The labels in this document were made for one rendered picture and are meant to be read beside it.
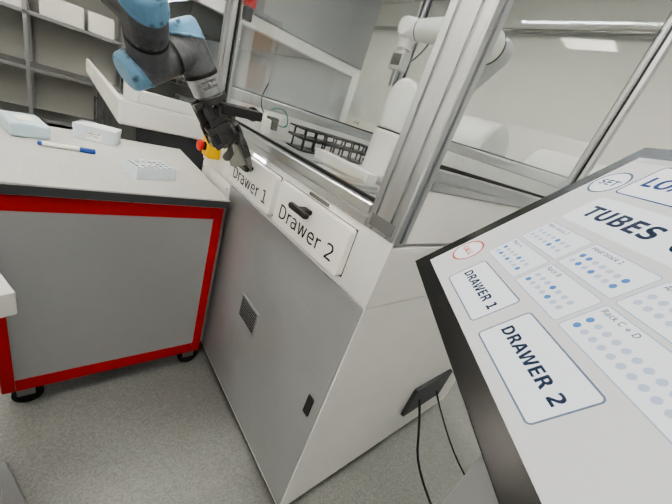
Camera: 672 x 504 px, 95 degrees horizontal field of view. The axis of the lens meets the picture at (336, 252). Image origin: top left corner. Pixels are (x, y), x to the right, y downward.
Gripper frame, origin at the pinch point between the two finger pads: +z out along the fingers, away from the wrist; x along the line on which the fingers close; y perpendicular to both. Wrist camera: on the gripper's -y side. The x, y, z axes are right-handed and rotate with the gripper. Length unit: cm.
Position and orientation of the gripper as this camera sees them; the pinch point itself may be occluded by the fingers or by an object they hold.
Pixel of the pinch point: (248, 164)
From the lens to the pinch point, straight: 96.8
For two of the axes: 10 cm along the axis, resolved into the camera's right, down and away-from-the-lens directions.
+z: 1.8, 7.0, 7.0
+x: 5.9, 4.9, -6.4
